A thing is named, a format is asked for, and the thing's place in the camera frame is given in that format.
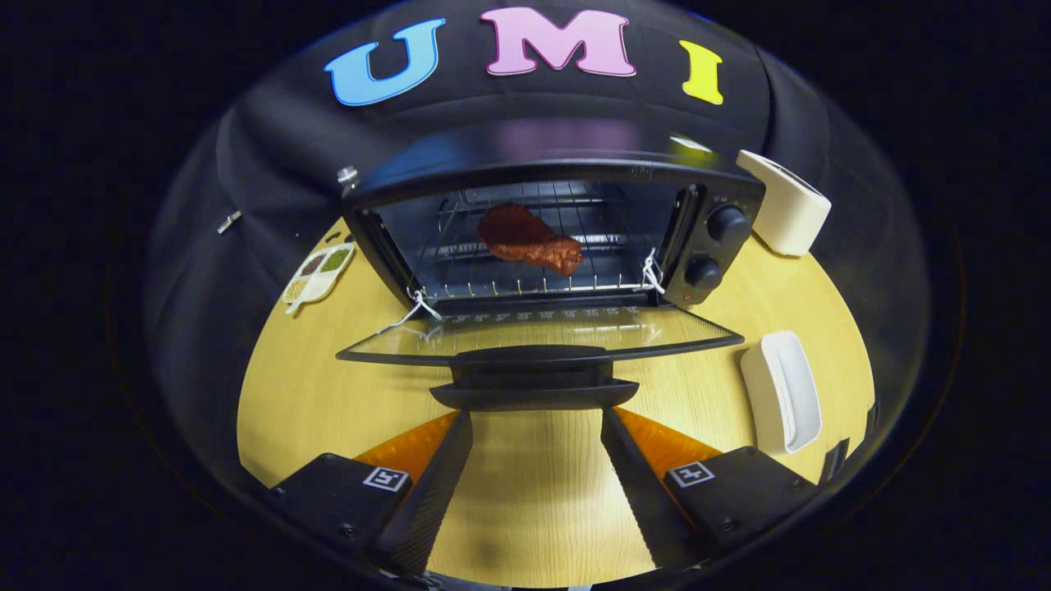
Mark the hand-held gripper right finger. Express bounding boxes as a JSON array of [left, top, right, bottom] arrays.
[[599, 406, 820, 571]]

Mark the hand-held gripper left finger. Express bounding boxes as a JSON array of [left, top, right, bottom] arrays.
[[267, 410, 475, 577]]

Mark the brown cooked meat piece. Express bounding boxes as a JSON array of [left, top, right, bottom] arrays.
[[478, 204, 585, 276]]

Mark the black toaster oven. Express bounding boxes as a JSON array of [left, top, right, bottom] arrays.
[[337, 135, 766, 411]]

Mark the white bread toaster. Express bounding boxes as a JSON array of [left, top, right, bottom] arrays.
[[737, 149, 832, 257]]

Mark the white ribbed tray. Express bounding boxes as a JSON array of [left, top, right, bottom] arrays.
[[741, 331, 823, 454]]

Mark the white divided spice dish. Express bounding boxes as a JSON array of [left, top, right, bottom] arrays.
[[281, 242, 356, 315]]

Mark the black backdrop cloth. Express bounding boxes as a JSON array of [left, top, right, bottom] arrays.
[[144, 0, 933, 493]]

